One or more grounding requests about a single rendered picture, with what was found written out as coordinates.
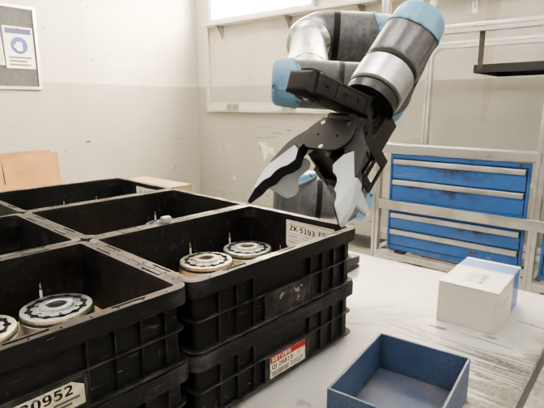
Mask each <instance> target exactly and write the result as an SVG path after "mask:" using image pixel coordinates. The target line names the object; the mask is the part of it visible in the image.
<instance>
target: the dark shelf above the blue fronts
mask: <svg viewBox="0 0 544 408"><path fill-rule="evenodd" d="M473 73H475V74H484V75H490V76H496V77H506V76H524V75H544V61H534V62H506V63H493V64H482V70H477V65H474V72H473Z"/></svg>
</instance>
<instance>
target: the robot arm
mask: <svg viewBox="0 0 544 408"><path fill-rule="evenodd" d="M443 33H444V18H443V16H442V14H441V13H440V12H439V11H438V10H437V9H436V8H435V7H434V6H433V5H432V4H429V3H428V2H424V1H421V0H410V1H407V2H404V3H402V4H401V5H400V6H399V7H398V8H397V9H396V10H395V12H394V13H393V15H390V14H383V13H376V12H375V11H373V12H358V11H332V10H329V11H318V12H315V13H312V14H310V15H306V16H304V17H303V18H301V19H299V20H298V21H296V22H295V23H294V24H293V25H292V27H291V28H290V30H289V32H288V34H287V52H288V53H289V56H288V58H278V59H276V60H275V61H274V64H273V70H272V80H271V100H272V102H273V104H274V105H276V106H281V107H289V108H293V109H296V108H312V109H325V110H332V111H335V113H329V114H328V116H327V117H322V118H321V120H319V121H317V122H316V123H315V124H313V125H312V126H310V127H309V128H308V129H307V130H305V131H304V132H303V133H301V134H298V135H297V136H295V137H294V138H293V139H291V140H290V141H289V142H288V143H287V144H286V145H285V146H284V147H283V148H282V149H281V150H280V151H279V152H278V153H277V154H276V156H275V157H274V158H273V159H272V160H271V161H270V164H269V165H268V166H267V167H266V168H265V170H264V171H263V172H262V174H261V175H260V177H259V178H258V180H257V182H256V184H255V185H254V186H253V189H252V190H251V192H250V194H249V196H248V197H247V201H248V203H249V204H250V203H252V202H254V201H255V200H256V199H258V198H259V197H260V196H262V195H263V194H264V193H265V191H266V190H267V189H271V190H272V191H273V192H274V196H273V209H275V210H281V211H286V212H290V213H294V214H298V215H305V216H309V217H313V218H318V219H335V220H337V221H338V226H339V227H344V226H345V225H346V223H347V221H348V222H350V221H361V220H363V219H365V218H366V216H367V215H368V212H369V210H370V207H371V204H372V195H373V186H374V184H375V183H376V181H377V179H378V177H379V176H380V174H381V172H382V171H383V169H384V167H385V165H386V164H387V162H388V160H387V159H386V158H385V155H384V154H383V152H382V151H383V149H384V147H385V145H386V143H387V142H388V140H389V138H390V137H391V135H392V133H393V131H394V130H395V128H396V127H397V126H396V124H395V121H397V120H398V119H399V118H400V117H401V115H402V114H403V112H404V110H405V109H406V108H407V107H408V105H409V103H410V101H411V97H412V95H413V92H414V90H415V88H416V85H417V83H418V81H419V79H420V78H421V76H422V73H423V71H424V69H425V67H426V64H427V62H428V60H429V58H430V56H431V54H432V53H433V51H434V49H436V48H437V47H438V45H439V43H440V38H441V37H442V35H443ZM307 154H308V156H309V157H310V159H311V161H312V162H313V164H314V165H315V168H314V169H313V171H308V170H309V168H310V165H311V163H310V161H309V159H308V158H306V157H305V156H306V155H307ZM371 162H372V163H371ZM370 163H371V164H370ZM375 163H377V164H378V166H379V167H380V169H379V170H378V172H377V174H376V175H375V177H374V179H373V180H372V181H370V180H369V175H368V174H369V173H370V171H371V170H372V168H373V166H374V164H375ZM369 164H370V166H369Z"/></svg>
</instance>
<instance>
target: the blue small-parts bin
mask: <svg viewBox="0 0 544 408"><path fill-rule="evenodd" d="M469 374H470V358H469V357H466V356H463V355H458V354H455V353H452V352H449V351H444V350H441V349H438V348H435V347H431V346H426V345H423V344H420V343H417V342H412V341H409V340H406V339H403V338H398V337H395V336H392V335H389V334H384V333H379V334H378V335H377V336H376V337H375V338H374V339H373V340H372V341H371V342H370V343H369V344H368V345H367V346H366V348H365V349H364V350H363V351H362V352H361V353H360V354H359V355H358V356H357V357H356V358H355V359H354V360H353V361H352V362H351V363H350V364H349V365H348V367H347V368H346V369H345V370H344V371H343V372H342V373H341V374H340V375H339V376H338V377H337V378H336V379H335V380H334V381H333V382H332V383H331V384H330V385H329V387H328V388H327V402H326V408H462V407H463V405H464V403H465V400H466V398H467V391H468V383H469Z"/></svg>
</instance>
